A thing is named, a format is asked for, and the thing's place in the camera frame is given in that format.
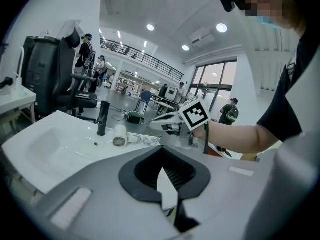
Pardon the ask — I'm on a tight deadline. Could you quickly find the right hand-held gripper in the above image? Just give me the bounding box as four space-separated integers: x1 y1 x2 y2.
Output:
146 95 212 148

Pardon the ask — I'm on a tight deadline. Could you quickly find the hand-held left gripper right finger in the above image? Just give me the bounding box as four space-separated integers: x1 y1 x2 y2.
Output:
162 145 277 240

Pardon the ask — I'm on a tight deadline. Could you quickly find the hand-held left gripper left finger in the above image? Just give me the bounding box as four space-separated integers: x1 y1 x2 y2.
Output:
36 145 181 240

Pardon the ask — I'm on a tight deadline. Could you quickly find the cream hair dryer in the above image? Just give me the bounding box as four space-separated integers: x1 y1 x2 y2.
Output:
112 124 161 148

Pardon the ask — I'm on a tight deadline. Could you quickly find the large white sink basin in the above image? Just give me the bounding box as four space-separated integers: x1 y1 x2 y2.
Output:
1 110 162 195

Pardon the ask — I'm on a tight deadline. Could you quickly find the person's right forearm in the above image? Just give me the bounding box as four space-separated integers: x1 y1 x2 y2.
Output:
193 121 266 155

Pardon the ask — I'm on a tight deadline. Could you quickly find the round white table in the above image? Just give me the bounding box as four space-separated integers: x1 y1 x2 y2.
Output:
151 99 181 116

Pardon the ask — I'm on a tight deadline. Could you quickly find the white box machine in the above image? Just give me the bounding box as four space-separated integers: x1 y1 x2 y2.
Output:
162 85 180 102

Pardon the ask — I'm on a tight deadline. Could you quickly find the green bag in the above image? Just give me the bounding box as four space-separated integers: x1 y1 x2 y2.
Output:
125 110 146 125

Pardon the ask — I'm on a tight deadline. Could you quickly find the blue chair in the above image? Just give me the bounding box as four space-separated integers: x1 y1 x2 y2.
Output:
135 90 154 115

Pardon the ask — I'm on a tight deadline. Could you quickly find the white shelving unit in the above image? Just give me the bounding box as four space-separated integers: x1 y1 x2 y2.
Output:
115 70 142 96

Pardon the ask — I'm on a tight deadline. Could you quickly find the black balcony railing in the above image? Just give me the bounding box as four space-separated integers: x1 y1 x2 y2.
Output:
99 37 185 83

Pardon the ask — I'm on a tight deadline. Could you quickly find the black basin faucet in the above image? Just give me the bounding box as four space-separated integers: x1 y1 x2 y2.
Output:
96 101 111 137

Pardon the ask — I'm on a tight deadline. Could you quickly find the ceiling air conditioner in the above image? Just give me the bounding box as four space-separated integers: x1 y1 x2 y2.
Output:
188 26 216 45

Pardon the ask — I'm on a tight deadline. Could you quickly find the person's black shirt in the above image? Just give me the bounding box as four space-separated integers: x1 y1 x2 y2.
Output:
257 28 320 145

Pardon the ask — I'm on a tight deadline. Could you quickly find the black office chair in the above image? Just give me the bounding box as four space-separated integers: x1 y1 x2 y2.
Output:
51 27 99 122

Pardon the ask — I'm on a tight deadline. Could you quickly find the white curved faucet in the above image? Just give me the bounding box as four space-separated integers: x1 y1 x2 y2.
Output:
15 46 26 80

